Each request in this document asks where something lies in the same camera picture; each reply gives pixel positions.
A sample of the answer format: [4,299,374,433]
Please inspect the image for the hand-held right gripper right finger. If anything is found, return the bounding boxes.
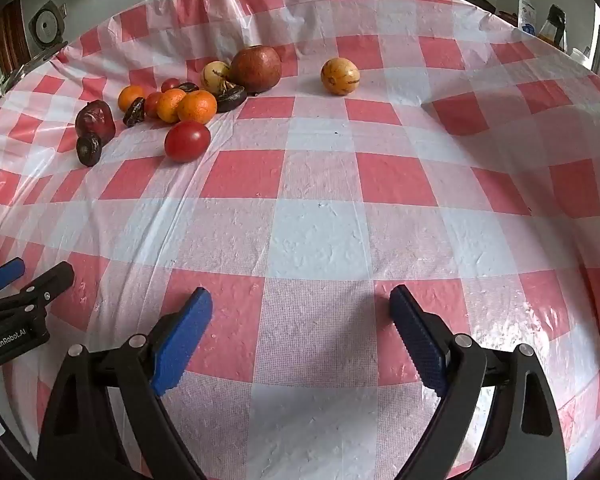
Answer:
[389,284,568,480]

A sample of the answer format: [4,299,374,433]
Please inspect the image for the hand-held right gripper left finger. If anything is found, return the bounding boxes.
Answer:
[36,286,214,480]

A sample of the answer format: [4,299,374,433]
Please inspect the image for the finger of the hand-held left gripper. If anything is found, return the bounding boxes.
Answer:
[0,257,26,301]
[0,261,76,322]

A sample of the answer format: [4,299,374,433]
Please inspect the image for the dark purple mangosteen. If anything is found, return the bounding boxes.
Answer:
[76,134,104,167]
[215,85,249,114]

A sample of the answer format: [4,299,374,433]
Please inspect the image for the dark red wax apple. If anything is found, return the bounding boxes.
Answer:
[75,101,117,144]

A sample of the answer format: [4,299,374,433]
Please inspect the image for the large red tomato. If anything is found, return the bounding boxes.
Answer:
[164,120,212,163]

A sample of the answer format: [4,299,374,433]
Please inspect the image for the orange tangerine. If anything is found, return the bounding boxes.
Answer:
[156,88,187,124]
[118,85,146,113]
[177,90,218,124]

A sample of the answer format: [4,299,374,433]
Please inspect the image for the yellow passion fruit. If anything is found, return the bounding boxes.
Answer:
[321,57,361,96]
[201,61,232,90]

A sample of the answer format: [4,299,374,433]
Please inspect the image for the red-brown pomegranate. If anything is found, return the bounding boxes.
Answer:
[230,45,283,94]

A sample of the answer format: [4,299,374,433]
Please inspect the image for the red white checked tablecloth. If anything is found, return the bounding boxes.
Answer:
[0,0,600,480]

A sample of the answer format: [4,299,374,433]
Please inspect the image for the round grey dial scale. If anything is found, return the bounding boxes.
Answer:
[29,0,67,44]

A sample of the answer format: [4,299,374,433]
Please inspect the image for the dark capped bottle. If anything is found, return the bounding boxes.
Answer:
[537,4,567,52]

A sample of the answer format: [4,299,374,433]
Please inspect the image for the white packet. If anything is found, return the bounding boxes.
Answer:
[517,0,539,37]

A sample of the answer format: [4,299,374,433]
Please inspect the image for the wooden door frame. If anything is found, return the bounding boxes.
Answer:
[0,0,31,77]

